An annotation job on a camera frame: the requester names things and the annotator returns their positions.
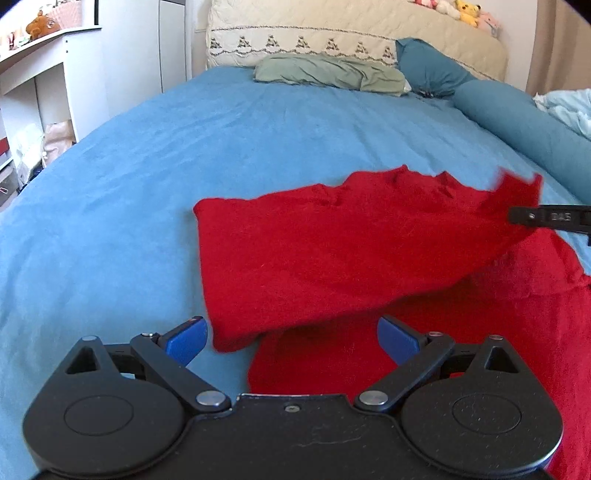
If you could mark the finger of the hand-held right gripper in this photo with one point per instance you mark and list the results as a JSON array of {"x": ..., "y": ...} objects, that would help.
[{"x": 549, "y": 217}]

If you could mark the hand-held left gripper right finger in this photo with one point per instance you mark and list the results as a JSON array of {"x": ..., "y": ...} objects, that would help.
[{"x": 398, "y": 340}]

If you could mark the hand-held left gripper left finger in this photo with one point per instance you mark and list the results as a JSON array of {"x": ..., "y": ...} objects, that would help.
[{"x": 187, "y": 339}]

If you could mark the red knit sweater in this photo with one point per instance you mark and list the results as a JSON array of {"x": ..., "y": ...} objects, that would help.
[{"x": 341, "y": 244}]

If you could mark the teal bolster pillow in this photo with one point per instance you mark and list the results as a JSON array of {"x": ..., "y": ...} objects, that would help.
[{"x": 531, "y": 129}]

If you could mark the light blue blanket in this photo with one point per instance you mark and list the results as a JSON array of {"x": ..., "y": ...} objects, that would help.
[{"x": 569, "y": 110}]

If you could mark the blue bed sheet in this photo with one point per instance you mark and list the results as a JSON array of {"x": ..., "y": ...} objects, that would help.
[{"x": 115, "y": 184}]

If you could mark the beige curtain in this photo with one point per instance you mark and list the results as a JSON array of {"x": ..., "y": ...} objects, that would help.
[{"x": 556, "y": 46}]

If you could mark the pink plush toy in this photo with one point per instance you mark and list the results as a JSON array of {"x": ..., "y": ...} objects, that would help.
[{"x": 488, "y": 19}]

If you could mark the yellow plush bear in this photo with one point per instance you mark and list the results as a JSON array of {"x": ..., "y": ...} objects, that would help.
[{"x": 469, "y": 11}]

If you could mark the white plush toy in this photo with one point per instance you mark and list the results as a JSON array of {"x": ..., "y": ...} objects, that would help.
[{"x": 447, "y": 8}]

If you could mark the beige paper bag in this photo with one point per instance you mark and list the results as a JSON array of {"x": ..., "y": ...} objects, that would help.
[{"x": 57, "y": 138}]

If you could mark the green pillow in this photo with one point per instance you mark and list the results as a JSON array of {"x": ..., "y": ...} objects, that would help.
[{"x": 330, "y": 72}]

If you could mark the cream quilted headboard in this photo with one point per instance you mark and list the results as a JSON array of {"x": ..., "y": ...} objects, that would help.
[{"x": 351, "y": 32}]

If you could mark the white shelf unit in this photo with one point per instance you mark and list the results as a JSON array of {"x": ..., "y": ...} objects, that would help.
[{"x": 41, "y": 87}]

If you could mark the white wardrobe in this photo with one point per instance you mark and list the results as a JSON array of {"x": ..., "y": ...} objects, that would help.
[{"x": 143, "y": 46}]

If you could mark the brown plush toy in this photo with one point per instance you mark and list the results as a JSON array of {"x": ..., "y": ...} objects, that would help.
[{"x": 41, "y": 25}]

